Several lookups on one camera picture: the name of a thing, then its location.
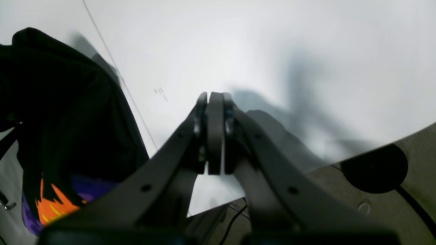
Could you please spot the black T-shirt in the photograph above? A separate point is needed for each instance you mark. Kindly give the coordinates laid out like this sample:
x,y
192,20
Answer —
x,y
77,137

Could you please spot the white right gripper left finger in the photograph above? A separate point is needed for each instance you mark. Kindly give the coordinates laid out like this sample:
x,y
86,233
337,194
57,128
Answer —
x,y
150,207

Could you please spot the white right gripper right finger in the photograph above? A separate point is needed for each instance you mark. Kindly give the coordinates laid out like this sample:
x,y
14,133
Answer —
x,y
286,208

